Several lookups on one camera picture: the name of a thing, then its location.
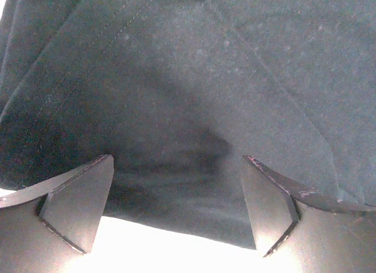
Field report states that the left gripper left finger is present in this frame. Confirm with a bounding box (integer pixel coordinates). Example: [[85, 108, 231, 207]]
[[1, 155, 114, 272]]

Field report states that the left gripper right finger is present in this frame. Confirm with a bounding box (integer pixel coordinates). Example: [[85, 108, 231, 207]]
[[241, 156, 375, 272]]

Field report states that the black t shirt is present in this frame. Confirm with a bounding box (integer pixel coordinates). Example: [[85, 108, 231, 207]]
[[1, 0, 375, 248]]

